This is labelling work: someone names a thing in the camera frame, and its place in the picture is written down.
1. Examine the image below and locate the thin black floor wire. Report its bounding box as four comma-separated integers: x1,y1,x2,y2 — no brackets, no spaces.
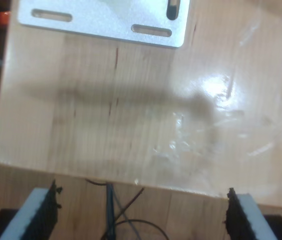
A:
85,178,169,240

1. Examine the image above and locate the blue floor cable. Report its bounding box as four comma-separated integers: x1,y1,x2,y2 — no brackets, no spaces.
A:
102,183,141,240

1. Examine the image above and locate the silver slotted mounting plate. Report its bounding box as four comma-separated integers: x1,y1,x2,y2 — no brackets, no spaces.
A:
17,0,191,50

